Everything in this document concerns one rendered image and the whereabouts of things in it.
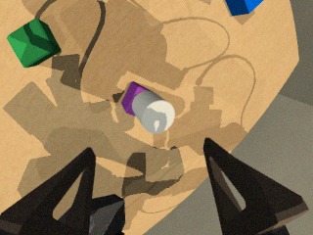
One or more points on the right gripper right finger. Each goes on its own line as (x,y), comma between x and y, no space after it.
(269,204)

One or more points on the blue block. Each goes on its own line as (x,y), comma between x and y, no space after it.
(242,7)

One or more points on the green cube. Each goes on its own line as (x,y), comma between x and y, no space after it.
(33,43)

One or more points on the purple cube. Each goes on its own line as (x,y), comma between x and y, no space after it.
(132,91)

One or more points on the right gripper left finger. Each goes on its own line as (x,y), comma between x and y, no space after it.
(33,213)

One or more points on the white cylinder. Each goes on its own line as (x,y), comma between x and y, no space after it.
(155,114)

